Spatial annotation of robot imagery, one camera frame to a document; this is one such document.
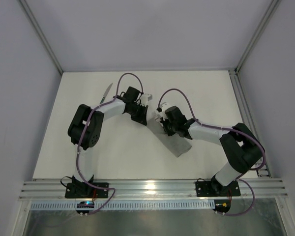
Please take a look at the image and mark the right black connector board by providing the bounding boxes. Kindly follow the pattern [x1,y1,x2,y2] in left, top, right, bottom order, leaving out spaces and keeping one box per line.
[213,199,231,214]

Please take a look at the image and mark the aluminium corner post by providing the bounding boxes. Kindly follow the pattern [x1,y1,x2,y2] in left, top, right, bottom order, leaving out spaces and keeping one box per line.
[17,0,64,75]
[235,0,281,73]

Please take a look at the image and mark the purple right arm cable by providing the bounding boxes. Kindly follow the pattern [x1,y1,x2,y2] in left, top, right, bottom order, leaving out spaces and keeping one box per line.
[157,88,266,217]

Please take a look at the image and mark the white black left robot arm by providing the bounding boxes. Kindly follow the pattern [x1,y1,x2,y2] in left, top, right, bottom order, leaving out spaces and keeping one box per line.
[67,87,152,186]

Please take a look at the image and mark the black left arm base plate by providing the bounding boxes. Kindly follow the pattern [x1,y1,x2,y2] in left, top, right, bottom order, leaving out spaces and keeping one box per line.
[60,176,109,199]

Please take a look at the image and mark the green handled fork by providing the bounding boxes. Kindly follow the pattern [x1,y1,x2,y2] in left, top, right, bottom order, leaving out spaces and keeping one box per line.
[152,111,162,122]

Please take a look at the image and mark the aluminium rail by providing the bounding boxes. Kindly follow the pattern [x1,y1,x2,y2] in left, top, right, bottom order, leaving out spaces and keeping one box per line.
[229,69,272,178]
[18,178,288,201]

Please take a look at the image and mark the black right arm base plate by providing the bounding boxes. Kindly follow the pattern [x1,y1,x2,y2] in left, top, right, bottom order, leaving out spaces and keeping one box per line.
[195,179,241,197]

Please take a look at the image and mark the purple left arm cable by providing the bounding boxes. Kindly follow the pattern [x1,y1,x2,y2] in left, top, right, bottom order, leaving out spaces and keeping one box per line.
[75,72,145,217]

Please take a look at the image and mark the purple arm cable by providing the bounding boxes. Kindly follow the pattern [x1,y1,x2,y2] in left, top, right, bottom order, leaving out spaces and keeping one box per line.
[75,72,145,217]
[157,88,266,217]

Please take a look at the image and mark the aluminium left corner post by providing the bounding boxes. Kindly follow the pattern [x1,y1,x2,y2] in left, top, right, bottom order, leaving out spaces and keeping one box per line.
[17,0,64,75]

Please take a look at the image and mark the grey cloth napkin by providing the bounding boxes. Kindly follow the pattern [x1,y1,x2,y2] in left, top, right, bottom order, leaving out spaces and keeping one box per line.
[147,117,192,158]

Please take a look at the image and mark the aluminium right corner post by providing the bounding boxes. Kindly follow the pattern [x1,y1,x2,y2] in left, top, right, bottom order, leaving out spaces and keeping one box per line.
[235,0,281,73]

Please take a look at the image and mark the left controller board with led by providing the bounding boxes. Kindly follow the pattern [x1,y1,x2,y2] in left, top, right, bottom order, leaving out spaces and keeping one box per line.
[76,201,94,215]

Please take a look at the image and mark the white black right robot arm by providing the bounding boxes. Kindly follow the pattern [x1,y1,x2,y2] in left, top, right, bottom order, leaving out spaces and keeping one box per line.
[156,103,265,196]

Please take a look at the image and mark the slotted grey cable duct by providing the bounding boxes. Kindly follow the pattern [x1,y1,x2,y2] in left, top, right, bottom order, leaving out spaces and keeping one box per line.
[30,199,214,210]

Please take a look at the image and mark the aluminium front rail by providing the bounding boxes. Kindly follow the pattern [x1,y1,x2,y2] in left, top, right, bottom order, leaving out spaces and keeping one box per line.
[18,178,288,201]

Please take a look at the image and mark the aluminium right side rail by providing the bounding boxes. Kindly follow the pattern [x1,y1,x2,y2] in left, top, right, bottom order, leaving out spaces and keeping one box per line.
[229,69,272,178]

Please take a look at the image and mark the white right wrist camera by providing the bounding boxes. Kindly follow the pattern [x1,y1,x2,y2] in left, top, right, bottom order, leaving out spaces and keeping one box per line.
[157,102,170,112]

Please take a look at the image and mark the green handled knife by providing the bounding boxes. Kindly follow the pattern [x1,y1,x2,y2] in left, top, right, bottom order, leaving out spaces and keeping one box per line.
[100,83,113,104]

